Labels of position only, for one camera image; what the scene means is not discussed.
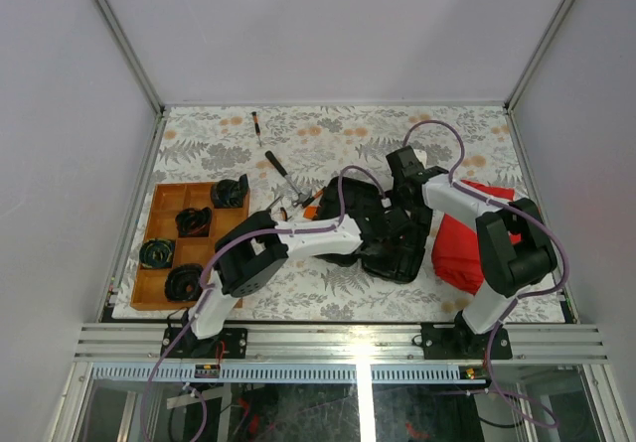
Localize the black plastic tool case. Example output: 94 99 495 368
314 177 433 284

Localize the small precision screwdriver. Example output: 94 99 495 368
301 188 325 209
251 111 262 148

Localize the claw hammer black handle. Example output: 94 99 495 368
265 151 312 209

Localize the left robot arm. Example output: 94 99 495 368
183 209 425 358

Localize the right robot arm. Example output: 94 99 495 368
387 146 557 358

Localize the red cloth bag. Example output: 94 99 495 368
430 180 518 295

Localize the dark patterned rolled cloth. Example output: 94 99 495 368
210 174 249 209

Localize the wooden compartment tray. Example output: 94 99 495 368
130 182 249 311

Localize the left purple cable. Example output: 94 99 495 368
138 165 394 442

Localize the black coiled strap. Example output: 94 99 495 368
164 262 206 303

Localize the yellow black rolled strap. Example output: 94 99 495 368
138 238 176 270

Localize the aluminium front rail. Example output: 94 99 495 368
74 324 608 384

